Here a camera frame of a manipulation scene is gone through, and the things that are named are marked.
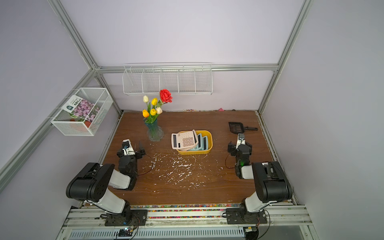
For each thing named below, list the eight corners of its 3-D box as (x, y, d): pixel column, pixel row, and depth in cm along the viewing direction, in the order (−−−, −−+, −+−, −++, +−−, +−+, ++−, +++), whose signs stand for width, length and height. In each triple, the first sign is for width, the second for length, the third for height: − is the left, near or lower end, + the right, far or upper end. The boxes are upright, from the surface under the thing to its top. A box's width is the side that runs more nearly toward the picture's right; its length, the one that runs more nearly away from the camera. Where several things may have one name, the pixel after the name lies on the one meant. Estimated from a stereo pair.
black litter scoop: (230, 133, 110) (231, 131, 108) (228, 124, 116) (229, 122, 113) (257, 133, 110) (258, 131, 108) (254, 124, 115) (255, 122, 113)
